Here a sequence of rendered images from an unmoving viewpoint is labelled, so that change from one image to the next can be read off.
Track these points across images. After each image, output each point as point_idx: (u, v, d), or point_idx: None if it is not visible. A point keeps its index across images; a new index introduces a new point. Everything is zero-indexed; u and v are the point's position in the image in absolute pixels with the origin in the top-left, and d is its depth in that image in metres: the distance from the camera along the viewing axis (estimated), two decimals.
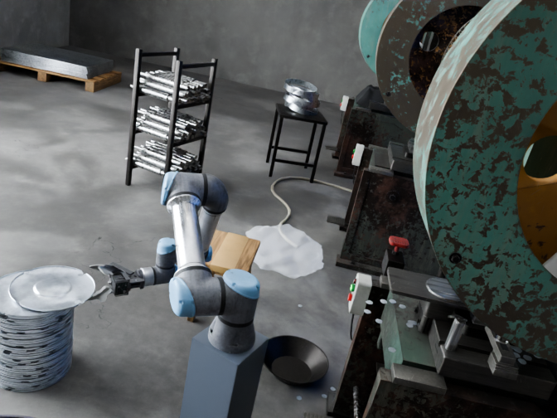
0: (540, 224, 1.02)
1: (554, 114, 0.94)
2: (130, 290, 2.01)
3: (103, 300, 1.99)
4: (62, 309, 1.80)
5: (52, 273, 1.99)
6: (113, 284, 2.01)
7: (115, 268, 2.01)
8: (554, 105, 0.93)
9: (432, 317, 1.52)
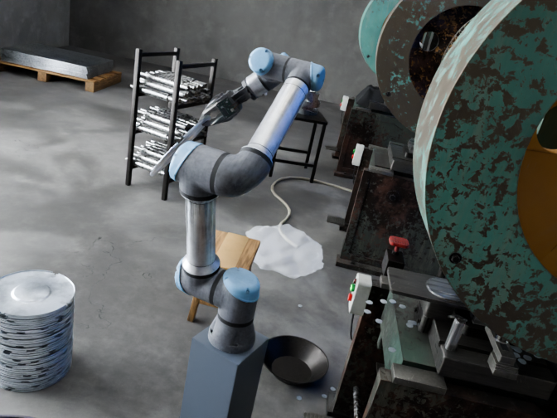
0: None
1: None
2: (237, 105, 1.64)
3: (212, 123, 1.70)
4: (166, 155, 1.66)
5: (192, 137, 1.87)
6: None
7: (215, 97, 1.71)
8: None
9: (432, 317, 1.52)
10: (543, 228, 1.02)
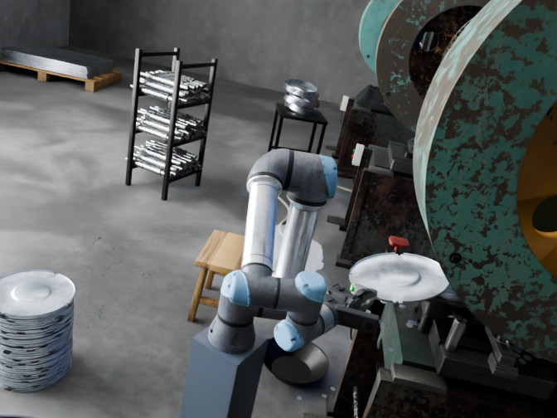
0: None
1: None
2: None
3: None
4: (356, 263, 1.63)
5: (425, 288, 1.47)
6: None
7: (359, 289, 1.39)
8: None
9: (432, 317, 1.52)
10: None
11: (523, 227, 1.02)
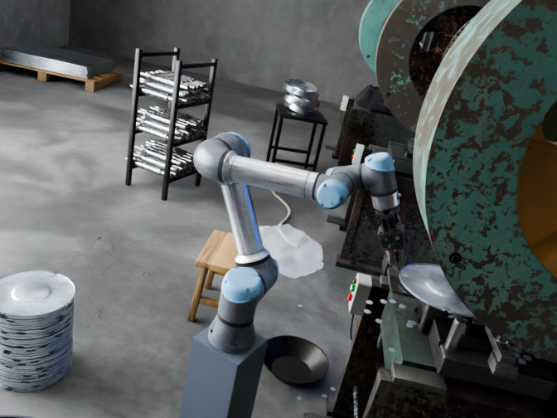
0: None
1: (544, 226, 1.02)
2: (394, 230, 1.45)
3: (402, 262, 1.51)
4: (406, 265, 1.63)
5: None
6: None
7: (380, 245, 1.55)
8: (535, 224, 1.02)
9: (432, 317, 1.52)
10: None
11: None
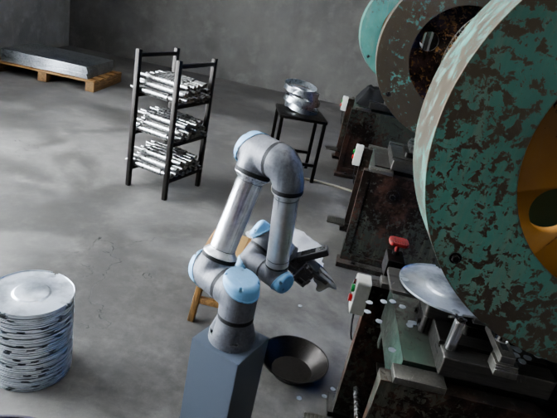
0: None
1: None
2: None
3: (318, 289, 1.85)
4: (402, 268, 1.61)
5: None
6: None
7: None
8: None
9: (432, 317, 1.52)
10: None
11: (519, 220, 1.02)
